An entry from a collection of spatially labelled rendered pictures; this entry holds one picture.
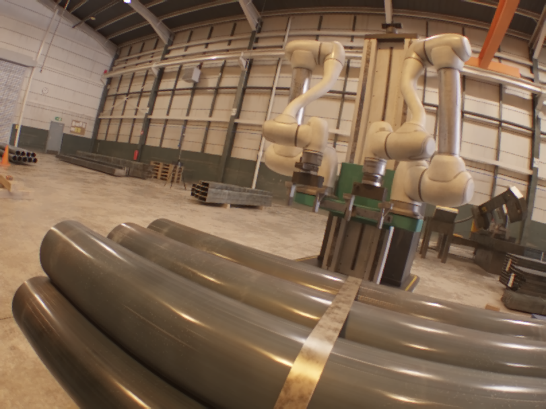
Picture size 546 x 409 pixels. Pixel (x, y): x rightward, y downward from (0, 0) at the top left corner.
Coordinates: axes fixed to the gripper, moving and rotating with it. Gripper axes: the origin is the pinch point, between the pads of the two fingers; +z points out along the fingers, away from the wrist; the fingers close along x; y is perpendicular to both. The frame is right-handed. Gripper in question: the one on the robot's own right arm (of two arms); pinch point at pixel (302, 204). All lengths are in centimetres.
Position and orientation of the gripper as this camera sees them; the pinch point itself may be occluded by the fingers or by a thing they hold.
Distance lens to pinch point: 121.9
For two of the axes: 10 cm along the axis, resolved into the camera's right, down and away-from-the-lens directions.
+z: -2.0, 9.8, 0.7
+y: 5.9, 0.7, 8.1
